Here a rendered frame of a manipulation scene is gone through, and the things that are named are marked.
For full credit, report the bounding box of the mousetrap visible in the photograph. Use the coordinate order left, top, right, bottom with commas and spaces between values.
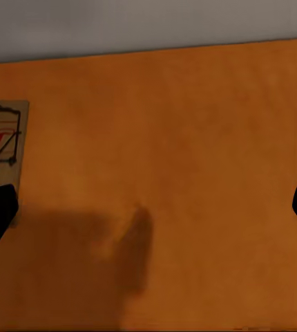
0, 100, 30, 227

